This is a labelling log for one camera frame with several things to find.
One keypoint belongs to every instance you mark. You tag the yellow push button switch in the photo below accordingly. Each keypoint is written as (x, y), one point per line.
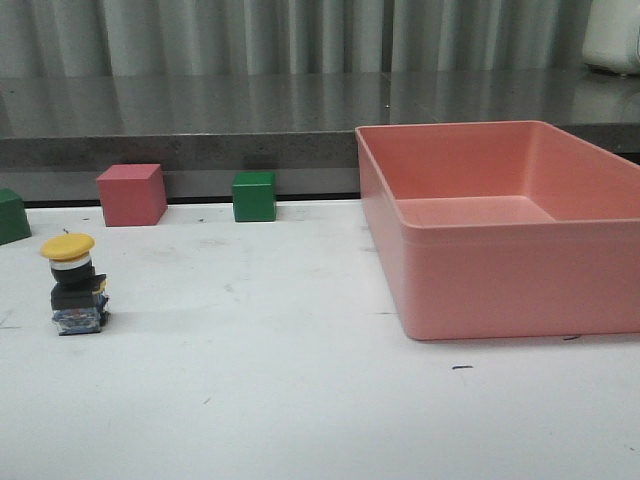
(78, 299)

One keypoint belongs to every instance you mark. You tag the green cube block centre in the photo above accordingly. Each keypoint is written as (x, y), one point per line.
(254, 197)

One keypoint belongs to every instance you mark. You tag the green cube block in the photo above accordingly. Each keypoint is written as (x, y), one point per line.
(13, 219)
(254, 197)

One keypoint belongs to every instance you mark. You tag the pink plastic bin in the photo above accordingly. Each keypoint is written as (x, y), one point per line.
(502, 229)

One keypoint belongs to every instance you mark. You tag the pink cube block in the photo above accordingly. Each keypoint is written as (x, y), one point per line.
(132, 195)

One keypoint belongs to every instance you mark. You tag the green cube block left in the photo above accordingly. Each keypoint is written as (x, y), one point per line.
(13, 219)

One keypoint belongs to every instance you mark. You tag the grey curtain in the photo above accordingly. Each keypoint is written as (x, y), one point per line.
(134, 38)

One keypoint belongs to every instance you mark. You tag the white appliance in background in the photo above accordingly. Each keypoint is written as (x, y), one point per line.
(611, 41)

